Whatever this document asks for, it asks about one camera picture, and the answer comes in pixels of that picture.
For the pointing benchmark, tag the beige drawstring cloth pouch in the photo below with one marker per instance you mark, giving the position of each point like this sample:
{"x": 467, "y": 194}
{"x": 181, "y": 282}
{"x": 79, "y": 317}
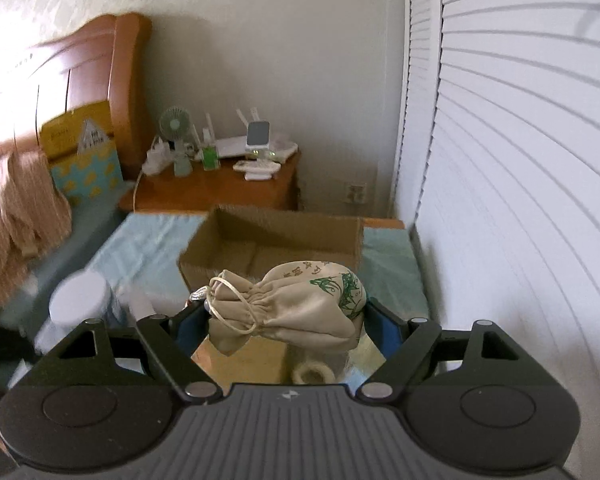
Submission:
{"x": 315, "y": 305}

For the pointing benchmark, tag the light blue towel mat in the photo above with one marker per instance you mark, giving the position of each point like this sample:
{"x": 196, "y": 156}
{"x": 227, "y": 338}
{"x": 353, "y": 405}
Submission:
{"x": 144, "y": 250}

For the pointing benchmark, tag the wooden bed headboard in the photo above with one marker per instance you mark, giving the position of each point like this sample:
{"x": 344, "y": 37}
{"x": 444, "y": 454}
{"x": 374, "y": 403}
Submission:
{"x": 101, "y": 61}

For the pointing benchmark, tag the open brown cardboard box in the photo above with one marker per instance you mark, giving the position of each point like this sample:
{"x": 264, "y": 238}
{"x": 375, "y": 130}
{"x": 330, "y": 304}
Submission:
{"x": 250, "y": 241}

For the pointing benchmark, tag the yellow blue printed pillow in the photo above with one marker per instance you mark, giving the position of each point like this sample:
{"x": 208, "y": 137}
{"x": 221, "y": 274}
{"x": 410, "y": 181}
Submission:
{"x": 80, "y": 149}

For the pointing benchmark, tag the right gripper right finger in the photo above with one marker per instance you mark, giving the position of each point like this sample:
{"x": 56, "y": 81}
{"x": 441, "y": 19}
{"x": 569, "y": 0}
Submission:
{"x": 406, "y": 345}

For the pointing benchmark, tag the tan fringed blanket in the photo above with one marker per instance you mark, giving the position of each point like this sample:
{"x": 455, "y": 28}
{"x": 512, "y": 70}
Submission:
{"x": 35, "y": 217}

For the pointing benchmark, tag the low wall socket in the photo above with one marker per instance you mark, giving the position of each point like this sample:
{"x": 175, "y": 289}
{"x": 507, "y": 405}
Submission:
{"x": 355, "y": 193}

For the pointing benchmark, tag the white remote control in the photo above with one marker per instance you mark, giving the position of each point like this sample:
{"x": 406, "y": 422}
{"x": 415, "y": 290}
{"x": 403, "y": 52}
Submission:
{"x": 257, "y": 166}

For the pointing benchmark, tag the green small bottle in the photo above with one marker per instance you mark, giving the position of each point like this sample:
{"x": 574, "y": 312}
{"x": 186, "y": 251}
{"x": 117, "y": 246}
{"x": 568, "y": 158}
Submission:
{"x": 209, "y": 153}

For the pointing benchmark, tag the small green desk fan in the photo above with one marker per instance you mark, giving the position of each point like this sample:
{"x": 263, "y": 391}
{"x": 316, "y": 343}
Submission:
{"x": 174, "y": 126}

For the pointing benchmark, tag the white louvered closet door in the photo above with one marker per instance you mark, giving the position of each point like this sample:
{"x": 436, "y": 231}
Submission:
{"x": 498, "y": 178}

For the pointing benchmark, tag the white grey screen gadget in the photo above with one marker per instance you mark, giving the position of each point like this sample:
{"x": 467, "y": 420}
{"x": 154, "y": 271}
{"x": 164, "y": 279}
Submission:
{"x": 258, "y": 135}

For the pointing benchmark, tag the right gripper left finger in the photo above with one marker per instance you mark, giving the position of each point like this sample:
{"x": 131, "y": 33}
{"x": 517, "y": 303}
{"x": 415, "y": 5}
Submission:
{"x": 170, "y": 344}

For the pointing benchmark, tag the wooden nightstand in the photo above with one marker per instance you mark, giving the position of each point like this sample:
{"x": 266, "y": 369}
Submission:
{"x": 202, "y": 190}

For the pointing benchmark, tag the white lid glass jar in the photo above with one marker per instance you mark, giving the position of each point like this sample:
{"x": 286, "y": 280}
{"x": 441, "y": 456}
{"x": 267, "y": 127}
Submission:
{"x": 84, "y": 294}

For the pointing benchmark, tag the white power strip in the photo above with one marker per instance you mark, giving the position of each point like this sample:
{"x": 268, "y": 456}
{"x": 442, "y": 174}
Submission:
{"x": 158, "y": 157}

